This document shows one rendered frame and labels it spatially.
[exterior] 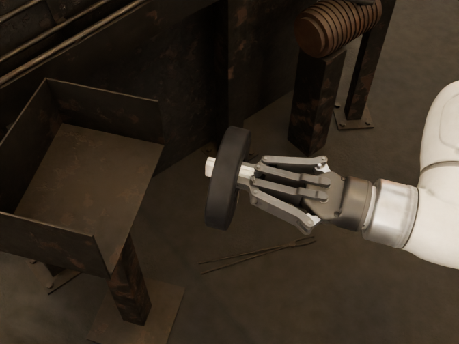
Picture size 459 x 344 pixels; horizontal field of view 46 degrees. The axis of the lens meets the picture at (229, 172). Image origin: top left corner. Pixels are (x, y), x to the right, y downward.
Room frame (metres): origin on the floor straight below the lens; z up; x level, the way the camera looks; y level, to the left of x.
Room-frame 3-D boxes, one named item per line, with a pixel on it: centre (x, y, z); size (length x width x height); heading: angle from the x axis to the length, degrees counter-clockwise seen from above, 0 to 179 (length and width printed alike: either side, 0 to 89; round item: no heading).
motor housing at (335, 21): (1.14, -0.28, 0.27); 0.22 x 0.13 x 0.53; 130
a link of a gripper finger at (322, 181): (0.45, -0.09, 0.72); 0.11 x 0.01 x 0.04; 73
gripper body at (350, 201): (0.42, -0.15, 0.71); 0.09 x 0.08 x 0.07; 75
